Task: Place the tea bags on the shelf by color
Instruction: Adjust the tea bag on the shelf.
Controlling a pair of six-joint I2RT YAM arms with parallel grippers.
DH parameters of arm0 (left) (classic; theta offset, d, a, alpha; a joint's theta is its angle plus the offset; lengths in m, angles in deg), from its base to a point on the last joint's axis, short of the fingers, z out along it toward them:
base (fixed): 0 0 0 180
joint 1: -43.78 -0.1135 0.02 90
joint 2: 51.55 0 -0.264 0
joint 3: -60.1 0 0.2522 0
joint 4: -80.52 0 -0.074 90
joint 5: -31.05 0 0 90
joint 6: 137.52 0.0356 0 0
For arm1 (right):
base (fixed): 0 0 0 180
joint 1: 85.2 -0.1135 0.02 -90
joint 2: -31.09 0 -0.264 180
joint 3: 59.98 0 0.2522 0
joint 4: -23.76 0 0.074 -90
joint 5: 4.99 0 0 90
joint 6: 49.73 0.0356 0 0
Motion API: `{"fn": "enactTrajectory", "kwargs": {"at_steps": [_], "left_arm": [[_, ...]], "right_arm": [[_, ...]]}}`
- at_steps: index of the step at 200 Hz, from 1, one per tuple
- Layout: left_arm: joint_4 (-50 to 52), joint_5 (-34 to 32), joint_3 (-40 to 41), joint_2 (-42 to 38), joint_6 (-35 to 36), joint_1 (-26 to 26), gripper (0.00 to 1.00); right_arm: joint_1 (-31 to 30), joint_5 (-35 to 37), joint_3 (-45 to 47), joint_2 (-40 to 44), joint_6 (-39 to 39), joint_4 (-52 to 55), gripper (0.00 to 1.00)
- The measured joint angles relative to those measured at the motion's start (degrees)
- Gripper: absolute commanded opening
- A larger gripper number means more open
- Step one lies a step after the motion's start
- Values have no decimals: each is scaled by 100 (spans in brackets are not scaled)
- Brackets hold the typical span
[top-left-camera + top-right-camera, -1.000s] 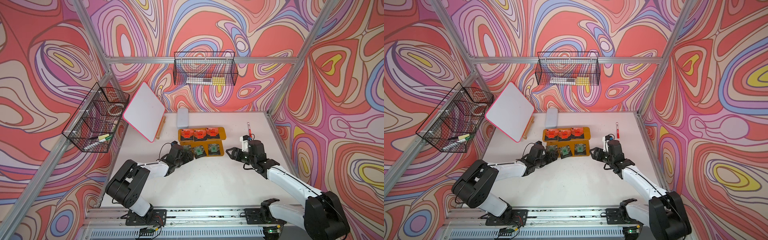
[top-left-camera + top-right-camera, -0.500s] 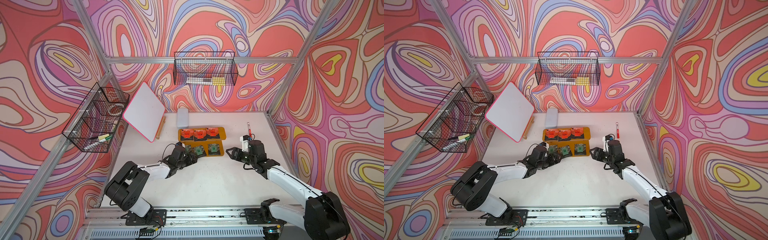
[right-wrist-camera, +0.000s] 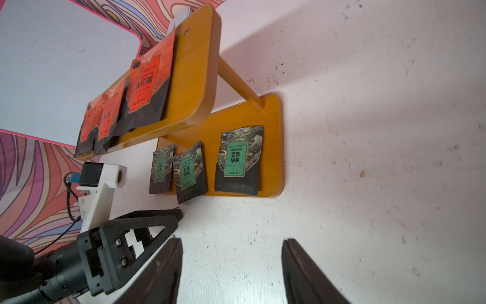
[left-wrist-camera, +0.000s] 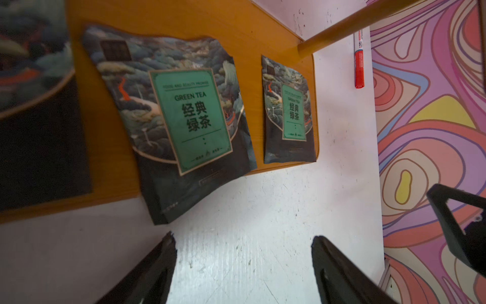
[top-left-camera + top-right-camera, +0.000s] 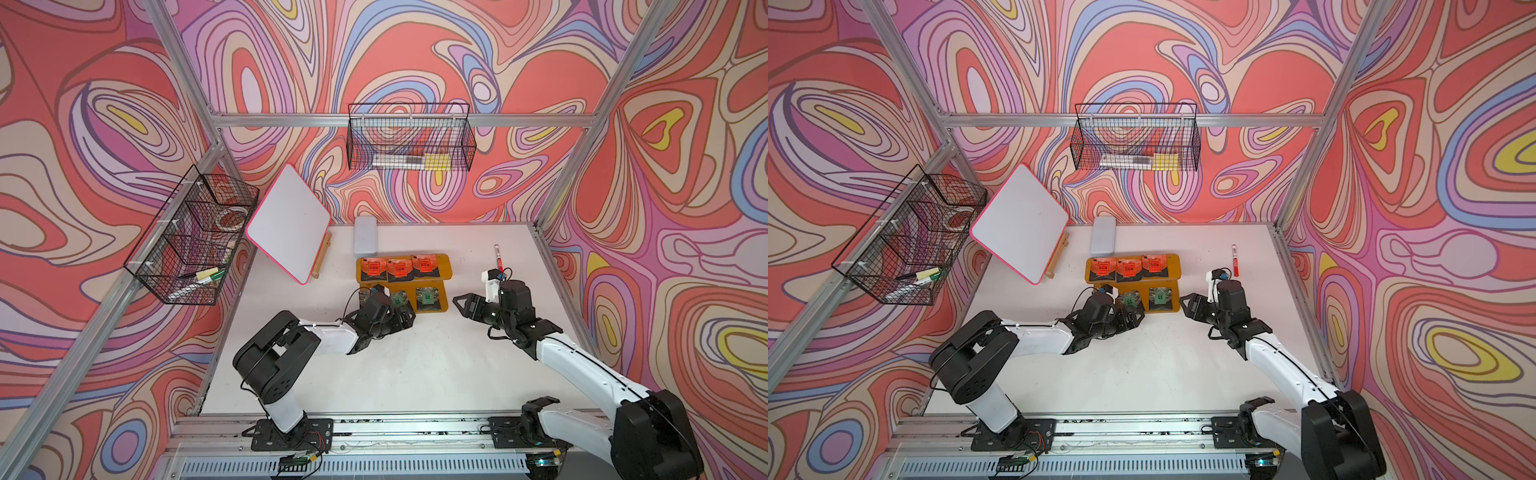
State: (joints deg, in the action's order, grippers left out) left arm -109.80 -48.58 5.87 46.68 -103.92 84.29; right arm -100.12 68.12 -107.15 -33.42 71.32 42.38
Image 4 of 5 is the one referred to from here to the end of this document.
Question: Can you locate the green tea bag small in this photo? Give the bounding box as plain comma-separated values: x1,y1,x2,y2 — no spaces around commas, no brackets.
82,25,257,225

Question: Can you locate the yellow wooden two-tier shelf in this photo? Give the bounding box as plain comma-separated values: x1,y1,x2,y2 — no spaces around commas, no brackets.
0,0,422,225

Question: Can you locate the green tea bag large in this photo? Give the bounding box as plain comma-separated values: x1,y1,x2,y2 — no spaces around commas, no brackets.
1,0,92,212

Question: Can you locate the red whiteboard marker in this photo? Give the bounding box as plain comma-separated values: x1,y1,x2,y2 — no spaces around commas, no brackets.
354,30,365,89

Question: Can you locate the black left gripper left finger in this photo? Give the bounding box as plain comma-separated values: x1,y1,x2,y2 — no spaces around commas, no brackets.
97,232,177,303

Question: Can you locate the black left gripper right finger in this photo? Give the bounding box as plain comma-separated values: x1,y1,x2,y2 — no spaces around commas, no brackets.
311,236,395,303

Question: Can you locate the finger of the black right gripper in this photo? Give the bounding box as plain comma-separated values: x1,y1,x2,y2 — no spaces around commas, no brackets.
427,184,485,276

